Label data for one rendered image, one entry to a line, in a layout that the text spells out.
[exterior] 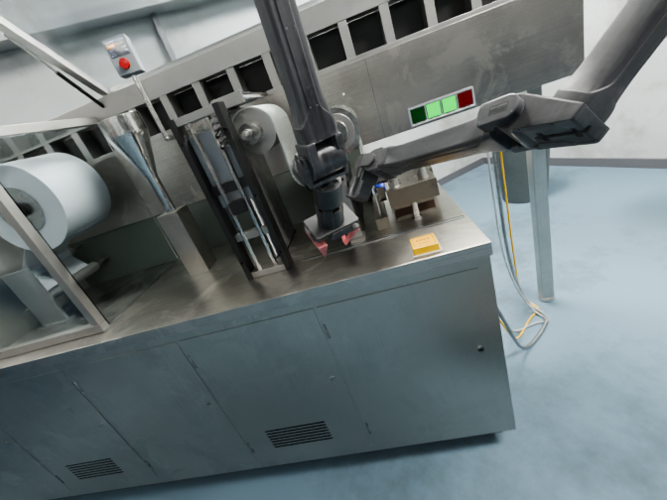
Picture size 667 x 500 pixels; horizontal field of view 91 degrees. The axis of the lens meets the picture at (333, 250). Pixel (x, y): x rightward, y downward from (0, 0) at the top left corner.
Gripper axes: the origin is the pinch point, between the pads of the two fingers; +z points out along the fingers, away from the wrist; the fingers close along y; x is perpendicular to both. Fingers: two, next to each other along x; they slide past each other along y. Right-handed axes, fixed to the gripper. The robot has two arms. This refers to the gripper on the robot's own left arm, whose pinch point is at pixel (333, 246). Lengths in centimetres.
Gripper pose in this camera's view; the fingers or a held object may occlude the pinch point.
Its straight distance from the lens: 76.4
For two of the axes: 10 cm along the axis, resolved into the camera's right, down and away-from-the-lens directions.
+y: -8.5, 4.4, -2.7
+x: 5.1, 6.5, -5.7
